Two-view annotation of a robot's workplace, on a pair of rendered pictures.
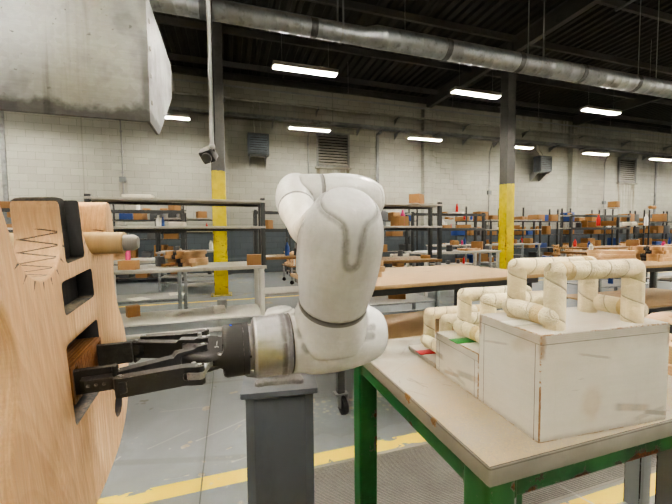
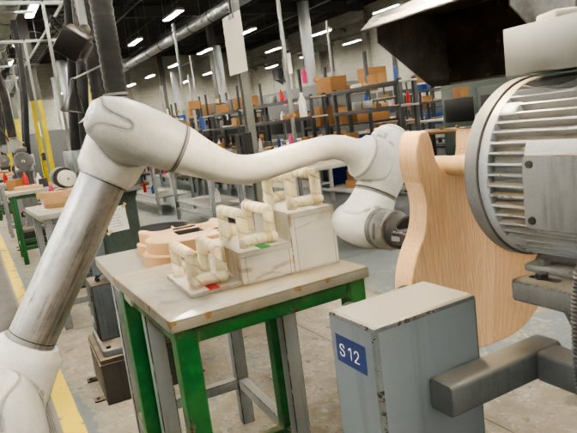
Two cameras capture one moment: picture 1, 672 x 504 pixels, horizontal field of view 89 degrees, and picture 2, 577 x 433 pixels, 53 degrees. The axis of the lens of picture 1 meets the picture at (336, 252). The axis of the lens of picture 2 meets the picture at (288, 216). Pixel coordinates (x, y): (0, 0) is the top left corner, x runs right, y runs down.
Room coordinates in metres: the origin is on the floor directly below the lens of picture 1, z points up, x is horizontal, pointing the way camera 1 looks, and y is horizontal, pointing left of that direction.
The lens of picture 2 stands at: (0.94, 1.30, 1.36)
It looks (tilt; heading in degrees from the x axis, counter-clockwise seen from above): 9 degrees down; 260
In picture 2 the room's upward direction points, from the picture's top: 7 degrees counter-clockwise
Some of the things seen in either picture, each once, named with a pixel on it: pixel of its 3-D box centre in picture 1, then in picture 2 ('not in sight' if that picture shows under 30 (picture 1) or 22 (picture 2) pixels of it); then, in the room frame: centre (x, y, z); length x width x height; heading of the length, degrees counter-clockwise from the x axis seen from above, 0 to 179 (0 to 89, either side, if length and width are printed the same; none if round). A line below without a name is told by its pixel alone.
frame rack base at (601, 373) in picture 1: (567, 363); (294, 232); (0.62, -0.43, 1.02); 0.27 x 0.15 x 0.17; 105
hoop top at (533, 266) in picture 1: (553, 265); (276, 176); (0.65, -0.42, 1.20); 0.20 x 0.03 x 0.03; 104
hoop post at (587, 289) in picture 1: (587, 287); (267, 190); (0.67, -0.50, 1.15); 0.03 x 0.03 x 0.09
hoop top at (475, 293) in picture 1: (495, 292); (230, 211); (0.81, -0.38, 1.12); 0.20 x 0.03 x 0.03; 104
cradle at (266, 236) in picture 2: (471, 331); (258, 238); (0.74, -0.30, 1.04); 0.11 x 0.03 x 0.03; 15
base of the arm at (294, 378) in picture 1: (274, 369); not in sight; (1.32, 0.25, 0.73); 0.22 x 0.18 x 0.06; 100
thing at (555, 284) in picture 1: (554, 299); (315, 189); (0.55, -0.36, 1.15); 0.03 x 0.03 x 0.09
